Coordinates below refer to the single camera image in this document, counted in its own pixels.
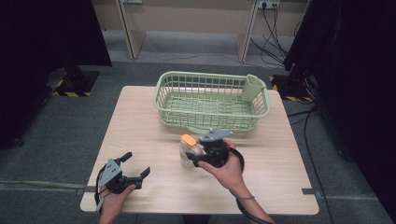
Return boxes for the thin wrist band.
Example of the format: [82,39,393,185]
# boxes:
[231,193,256,201]

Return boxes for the black curtain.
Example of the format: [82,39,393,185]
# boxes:
[0,0,113,150]
[282,0,396,218]

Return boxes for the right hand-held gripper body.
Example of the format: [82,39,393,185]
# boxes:
[193,128,233,169]

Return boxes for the clear bottle with orange cap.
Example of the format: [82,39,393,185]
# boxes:
[178,133,205,171]

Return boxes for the black floor cables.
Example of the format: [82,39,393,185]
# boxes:
[249,6,304,68]

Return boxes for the black stand base striped tape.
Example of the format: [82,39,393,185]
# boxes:
[268,74,315,104]
[46,66,101,98]

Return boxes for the white power strip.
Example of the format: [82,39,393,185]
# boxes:
[257,0,280,10]

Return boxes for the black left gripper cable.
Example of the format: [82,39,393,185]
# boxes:
[93,165,108,214]

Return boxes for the beige desk frame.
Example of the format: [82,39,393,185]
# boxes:
[91,0,312,63]

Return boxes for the person's left hand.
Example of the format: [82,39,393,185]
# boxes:
[98,184,137,224]

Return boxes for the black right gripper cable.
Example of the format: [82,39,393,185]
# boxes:
[228,147,269,224]

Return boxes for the green cutlery holder cup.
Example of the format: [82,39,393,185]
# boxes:
[240,73,268,104]

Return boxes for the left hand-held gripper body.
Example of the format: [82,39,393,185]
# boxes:
[98,158,144,195]

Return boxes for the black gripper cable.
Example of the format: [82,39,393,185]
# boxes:
[93,165,108,214]
[228,147,269,224]

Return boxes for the person's right hand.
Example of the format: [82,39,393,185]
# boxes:
[197,138,250,199]

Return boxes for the green plastic basket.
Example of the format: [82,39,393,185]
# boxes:
[152,70,272,133]

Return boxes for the black cable by curtain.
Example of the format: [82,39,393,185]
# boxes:
[287,105,334,224]

